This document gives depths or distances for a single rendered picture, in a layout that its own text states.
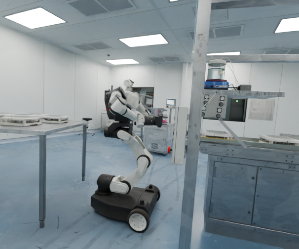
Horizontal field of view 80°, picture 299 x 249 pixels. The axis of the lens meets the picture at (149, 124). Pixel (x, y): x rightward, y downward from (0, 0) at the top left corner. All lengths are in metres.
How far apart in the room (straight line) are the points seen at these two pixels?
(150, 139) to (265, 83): 4.27
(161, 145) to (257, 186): 2.79
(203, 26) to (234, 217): 1.56
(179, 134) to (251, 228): 1.36
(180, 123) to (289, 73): 6.39
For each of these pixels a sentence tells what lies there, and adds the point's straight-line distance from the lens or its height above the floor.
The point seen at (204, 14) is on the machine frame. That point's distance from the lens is 1.00.
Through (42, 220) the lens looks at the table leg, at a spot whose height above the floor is 0.07.
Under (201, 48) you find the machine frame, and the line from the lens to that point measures 0.94.
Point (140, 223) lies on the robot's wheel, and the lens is 1.80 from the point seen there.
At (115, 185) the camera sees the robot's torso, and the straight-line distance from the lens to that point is 1.94.
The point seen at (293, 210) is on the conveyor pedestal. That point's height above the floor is 0.34.
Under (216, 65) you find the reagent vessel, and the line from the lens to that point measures 1.68.
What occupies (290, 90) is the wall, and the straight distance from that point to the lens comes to 7.00.
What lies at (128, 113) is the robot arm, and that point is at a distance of 1.39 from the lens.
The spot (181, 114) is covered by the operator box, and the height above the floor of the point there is 1.08.
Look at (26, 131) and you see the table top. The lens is 1.78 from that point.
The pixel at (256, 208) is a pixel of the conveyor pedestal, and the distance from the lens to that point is 1.91.
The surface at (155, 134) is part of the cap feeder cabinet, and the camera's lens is 4.27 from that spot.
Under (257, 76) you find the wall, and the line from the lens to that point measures 6.91.
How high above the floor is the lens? 1.10
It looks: 5 degrees down
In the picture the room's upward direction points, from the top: 4 degrees clockwise
